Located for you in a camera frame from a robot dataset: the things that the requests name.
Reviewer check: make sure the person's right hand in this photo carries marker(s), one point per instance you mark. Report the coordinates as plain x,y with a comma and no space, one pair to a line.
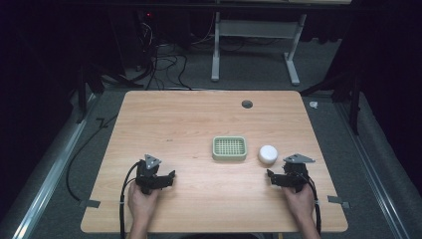
301,202

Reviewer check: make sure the white crumpled scrap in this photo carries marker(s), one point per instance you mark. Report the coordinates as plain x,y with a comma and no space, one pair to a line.
313,105

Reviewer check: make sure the green soap dish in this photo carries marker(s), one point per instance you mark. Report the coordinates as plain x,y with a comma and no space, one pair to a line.
229,148

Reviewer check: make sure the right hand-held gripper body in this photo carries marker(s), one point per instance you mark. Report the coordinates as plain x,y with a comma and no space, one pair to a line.
295,172

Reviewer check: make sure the grey table grommet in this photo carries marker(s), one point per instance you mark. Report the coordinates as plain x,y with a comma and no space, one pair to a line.
247,104

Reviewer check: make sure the person's left hand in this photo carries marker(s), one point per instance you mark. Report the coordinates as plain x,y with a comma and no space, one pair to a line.
142,204

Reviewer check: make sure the grey tape strip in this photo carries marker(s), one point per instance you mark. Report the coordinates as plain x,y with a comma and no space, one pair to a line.
89,203
337,200

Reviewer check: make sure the white metal desk frame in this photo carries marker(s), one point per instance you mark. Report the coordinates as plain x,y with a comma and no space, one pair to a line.
255,29

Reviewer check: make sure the black metal stand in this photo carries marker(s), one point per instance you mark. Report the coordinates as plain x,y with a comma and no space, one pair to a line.
82,93
354,99

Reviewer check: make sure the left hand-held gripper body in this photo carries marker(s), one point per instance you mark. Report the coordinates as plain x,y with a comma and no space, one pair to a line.
148,172

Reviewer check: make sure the aluminium floor rail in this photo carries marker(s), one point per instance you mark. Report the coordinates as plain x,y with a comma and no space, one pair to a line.
375,172
49,179

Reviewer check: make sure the white round soap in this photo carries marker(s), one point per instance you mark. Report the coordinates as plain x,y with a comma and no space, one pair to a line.
267,154

